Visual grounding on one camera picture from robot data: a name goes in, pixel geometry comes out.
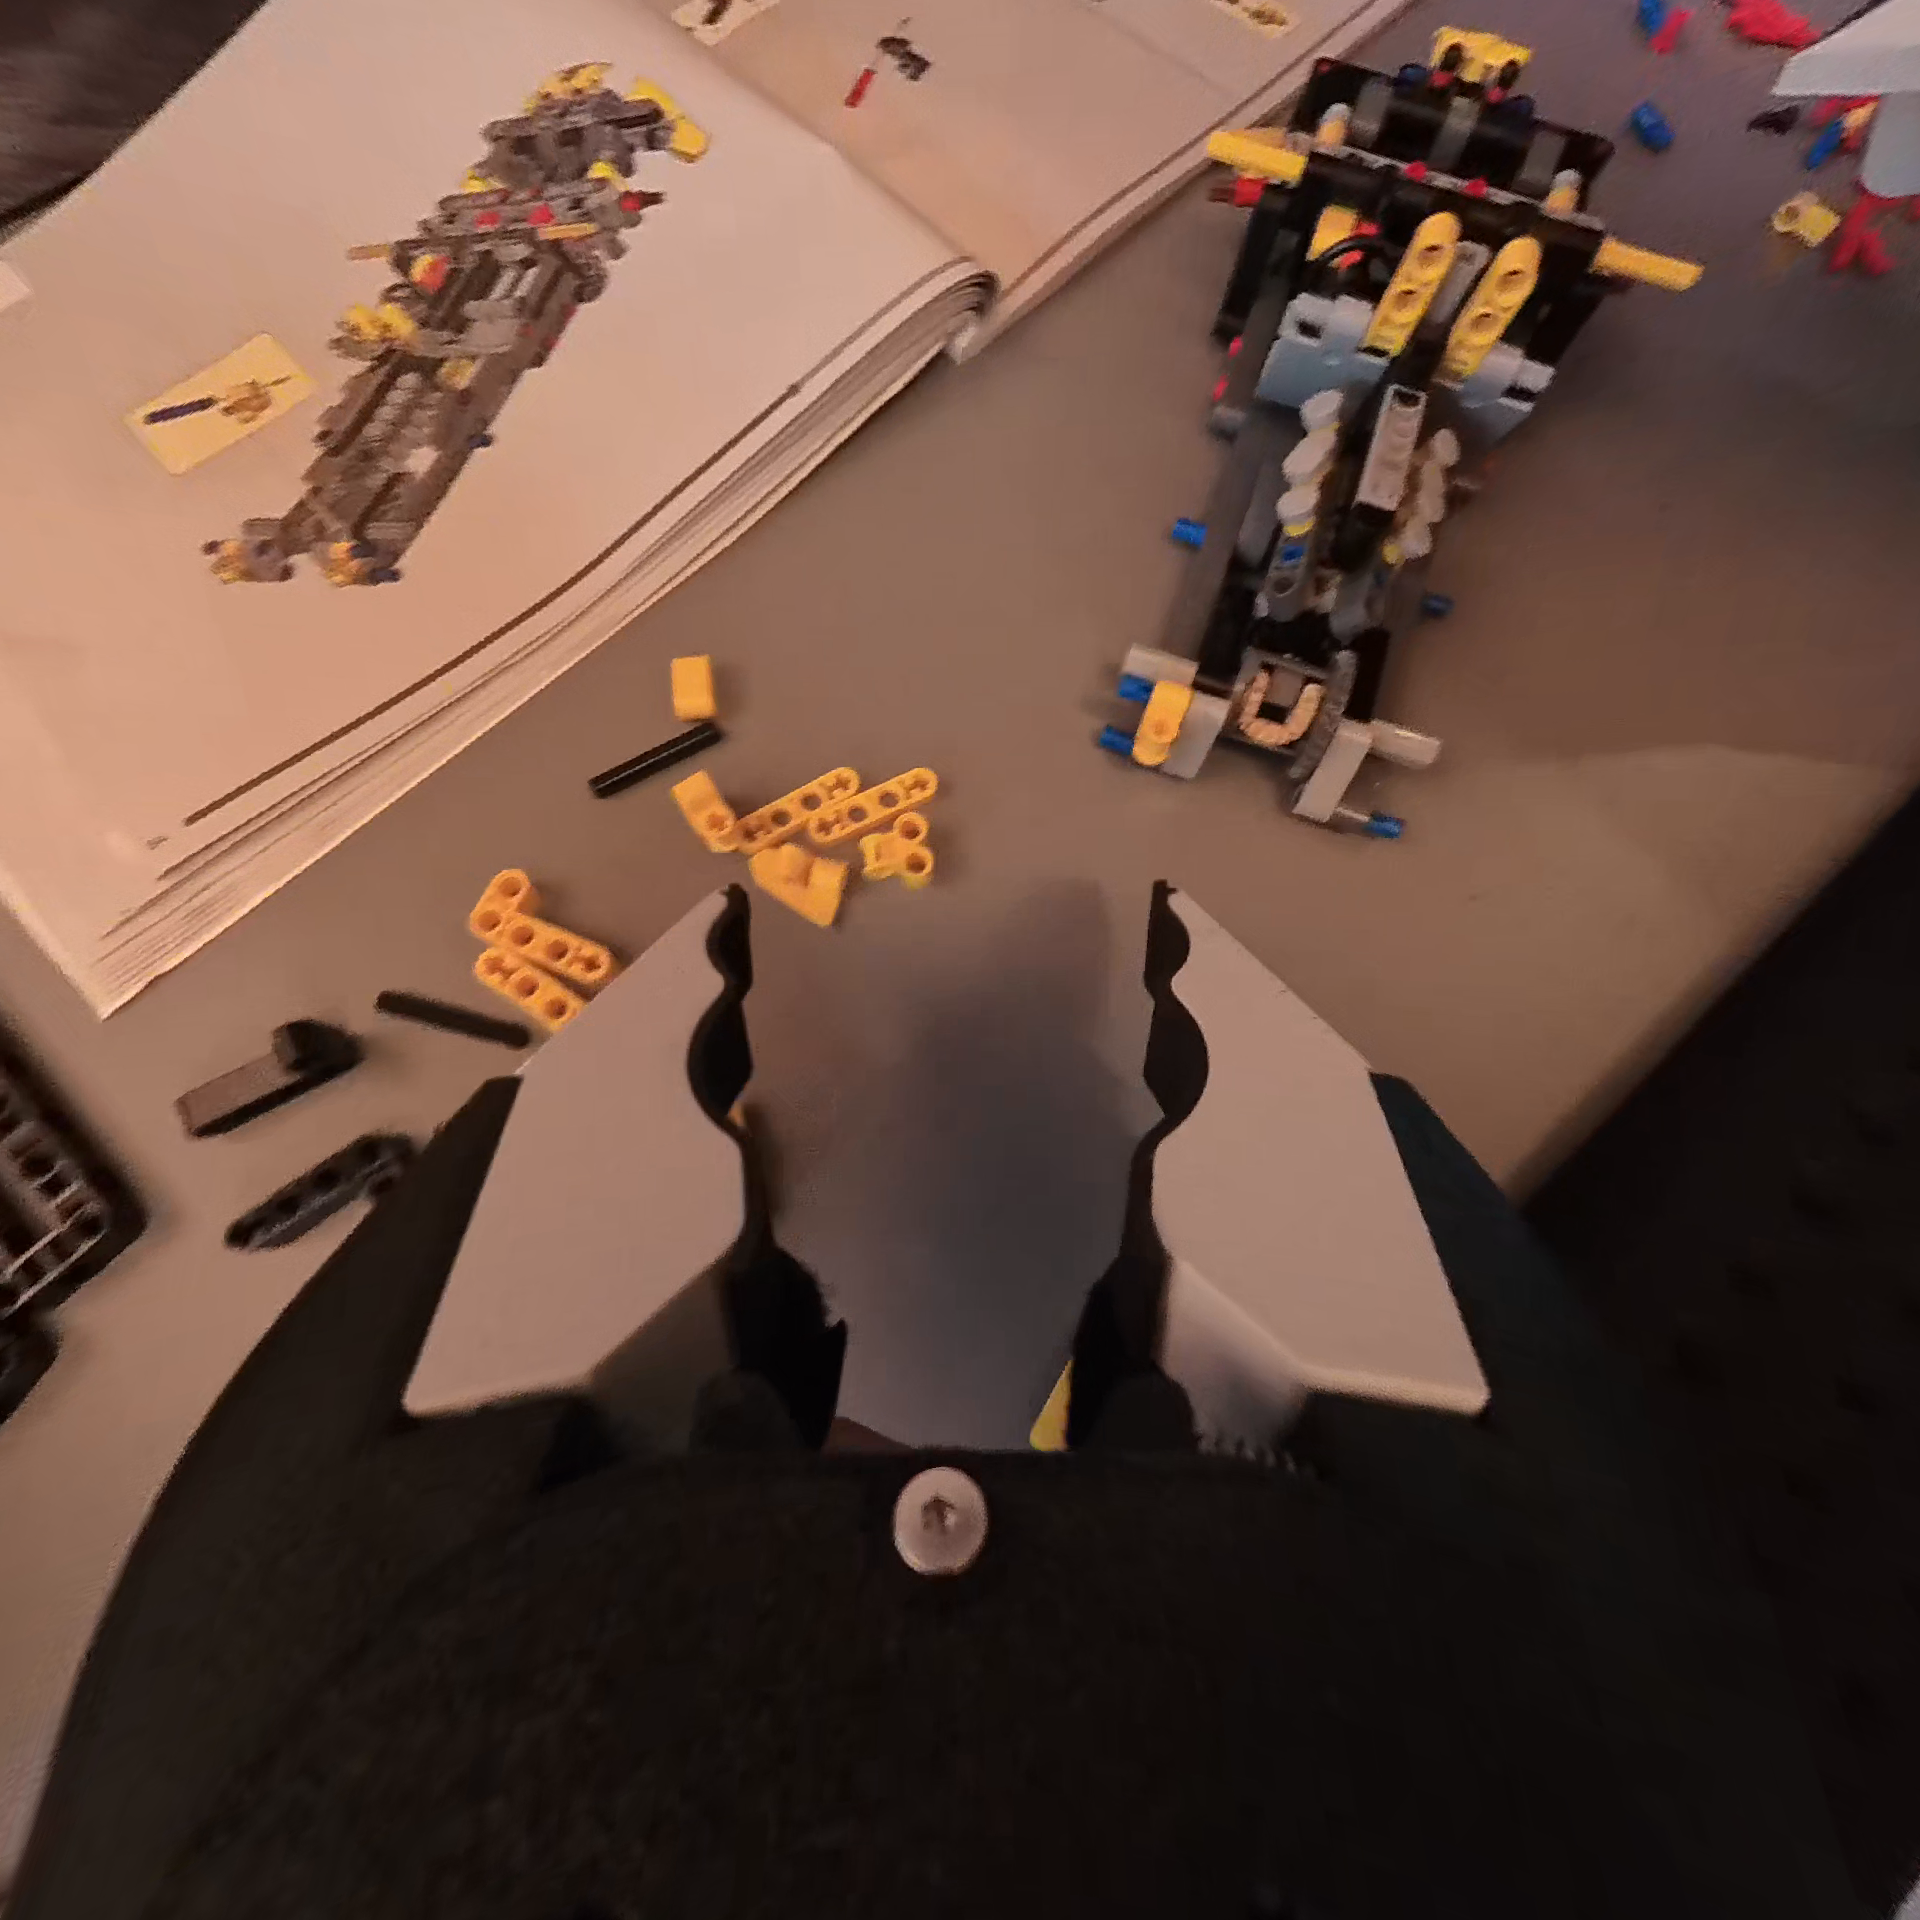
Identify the black lego axle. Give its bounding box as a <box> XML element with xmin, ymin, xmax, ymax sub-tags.
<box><xmin>585</xmin><ymin>720</ymin><xmax>728</xmax><ymax>802</ymax></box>
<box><xmin>374</xmin><ymin>989</ymin><xmax>537</xmax><ymax>1050</ymax></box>

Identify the black short lego beam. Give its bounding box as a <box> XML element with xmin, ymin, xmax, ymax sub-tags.
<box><xmin>222</xmin><ymin>1133</ymin><xmax>415</xmax><ymax>1252</ymax></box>

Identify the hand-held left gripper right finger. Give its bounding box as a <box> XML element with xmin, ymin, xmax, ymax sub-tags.
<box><xmin>1144</xmin><ymin>878</ymin><xmax>1490</xmax><ymax>1421</ymax></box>

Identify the pile of coloured lego pins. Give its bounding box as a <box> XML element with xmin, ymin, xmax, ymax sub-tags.
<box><xmin>1631</xmin><ymin>0</ymin><xmax>1920</xmax><ymax>282</ymax></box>

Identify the open instruction booklet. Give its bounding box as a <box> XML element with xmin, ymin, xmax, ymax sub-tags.
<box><xmin>0</xmin><ymin>0</ymin><xmax>1416</xmax><ymax>1021</ymax></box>

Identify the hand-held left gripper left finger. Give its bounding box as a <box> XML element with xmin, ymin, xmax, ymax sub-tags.
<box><xmin>399</xmin><ymin>883</ymin><xmax>756</xmax><ymax>1421</ymax></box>

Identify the black angled lego block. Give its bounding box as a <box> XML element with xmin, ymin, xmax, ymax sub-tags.
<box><xmin>175</xmin><ymin>1017</ymin><xmax>363</xmax><ymax>1139</ymax></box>

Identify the pile of yellow lego pieces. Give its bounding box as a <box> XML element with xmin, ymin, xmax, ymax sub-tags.
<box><xmin>467</xmin><ymin>763</ymin><xmax>942</xmax><ymax>1040</ymax></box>

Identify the black yellow lego car chassis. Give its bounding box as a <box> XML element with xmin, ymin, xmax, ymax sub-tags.
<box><xmin>1097</xmin><ymin>23</ymin><xmax>1707</xmax><ymax>836</ymax></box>

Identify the black lego beam stack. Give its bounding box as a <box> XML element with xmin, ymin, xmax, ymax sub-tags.
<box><xmin>0</xmin><ymin>1033</ymin><xmax>148</xmax><ymax>1415</ymax></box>

